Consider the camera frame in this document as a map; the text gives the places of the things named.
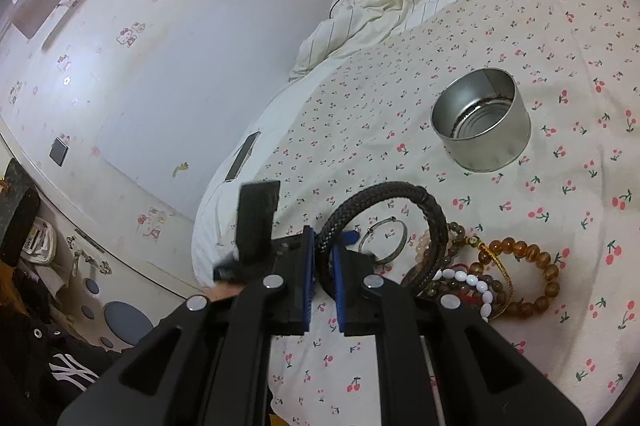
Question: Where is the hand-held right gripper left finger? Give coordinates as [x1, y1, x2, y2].
[57, 226, 316, 426]

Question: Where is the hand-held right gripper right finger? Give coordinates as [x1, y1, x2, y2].
[332, 231, 586, 426]

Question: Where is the thin silver bangle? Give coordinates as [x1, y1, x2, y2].
[357, 217, 408, 264]

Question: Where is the pale bead bracelet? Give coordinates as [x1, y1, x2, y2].
[415, 228, 451, 268]

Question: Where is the black braided bracelet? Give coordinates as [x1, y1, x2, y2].
[315, 182, 449, 302]

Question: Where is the red cord bracelet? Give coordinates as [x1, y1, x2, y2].
[440, 262, 496, 307]

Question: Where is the white bead bracelet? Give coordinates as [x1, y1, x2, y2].
[432, 270, 493, 322]

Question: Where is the brown bead bracelet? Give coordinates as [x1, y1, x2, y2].
[405, 221, 506, 312]

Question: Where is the yellow cord bracelet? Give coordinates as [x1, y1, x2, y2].
[477, 243, 516, 307]

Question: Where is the round metal tin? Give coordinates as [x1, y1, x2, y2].
[431, 68, 532, 173]

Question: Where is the amber bead bracelet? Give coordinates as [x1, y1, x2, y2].
[470, 236, 562, 319]

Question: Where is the white mattress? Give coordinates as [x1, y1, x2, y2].
[191, 56, 351, 292]

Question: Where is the smartphone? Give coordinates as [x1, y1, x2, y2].
[224, 131, 262, 183]

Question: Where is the white pouch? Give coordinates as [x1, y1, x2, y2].
[21, 216, 57, 266]

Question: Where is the black cap with white logo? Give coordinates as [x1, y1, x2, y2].
[30, 346, 116, 407]

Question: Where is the grey wall switch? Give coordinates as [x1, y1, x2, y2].
[49, 137, 70, 167]

